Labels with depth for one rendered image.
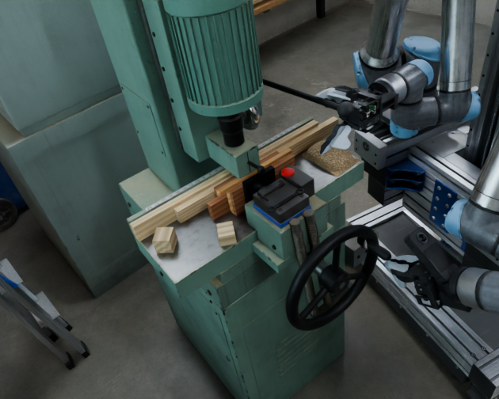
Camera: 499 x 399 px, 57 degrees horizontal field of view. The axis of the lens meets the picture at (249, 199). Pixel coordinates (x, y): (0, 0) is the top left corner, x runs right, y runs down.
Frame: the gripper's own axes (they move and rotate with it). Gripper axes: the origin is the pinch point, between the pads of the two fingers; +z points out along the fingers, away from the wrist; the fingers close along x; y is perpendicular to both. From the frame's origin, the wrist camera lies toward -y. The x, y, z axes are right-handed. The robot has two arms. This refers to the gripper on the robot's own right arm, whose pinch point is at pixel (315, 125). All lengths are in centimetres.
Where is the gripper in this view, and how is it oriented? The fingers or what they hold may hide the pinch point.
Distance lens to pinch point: 106.3
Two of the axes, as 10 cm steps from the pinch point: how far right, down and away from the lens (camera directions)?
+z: -7.9, 4.7, -3.9
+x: 1.6, 7.7, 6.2
